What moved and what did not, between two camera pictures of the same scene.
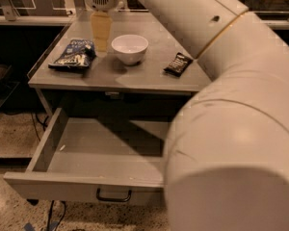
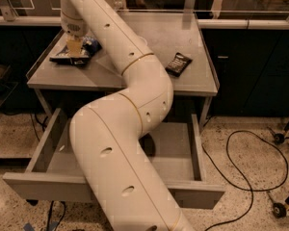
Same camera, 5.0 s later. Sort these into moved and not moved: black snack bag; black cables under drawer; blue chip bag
Moved: blue chip bag
Not moved: black cables under drawer; black snack bag
